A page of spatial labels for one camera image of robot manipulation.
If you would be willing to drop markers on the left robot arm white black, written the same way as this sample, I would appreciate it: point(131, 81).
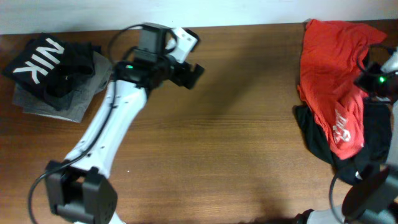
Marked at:
point(78, 188)

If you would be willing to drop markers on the grey folded garment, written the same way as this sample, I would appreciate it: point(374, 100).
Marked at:
point(81, 99)

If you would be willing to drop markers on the red printed t-shirt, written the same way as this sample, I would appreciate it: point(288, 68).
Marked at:
point(332, 54)

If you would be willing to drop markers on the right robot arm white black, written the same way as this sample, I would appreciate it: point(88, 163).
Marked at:
point(364, 187)

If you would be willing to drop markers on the black shirt white letters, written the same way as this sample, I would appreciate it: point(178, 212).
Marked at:
point(33, 67)

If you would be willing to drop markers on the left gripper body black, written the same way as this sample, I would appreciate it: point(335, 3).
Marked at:
point(179, 72)

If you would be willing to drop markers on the dark folded garment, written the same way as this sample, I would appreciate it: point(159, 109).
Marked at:
point(75, 68)

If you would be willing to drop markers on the black crumpled garment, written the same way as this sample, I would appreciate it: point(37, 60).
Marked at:
point(377, 136)

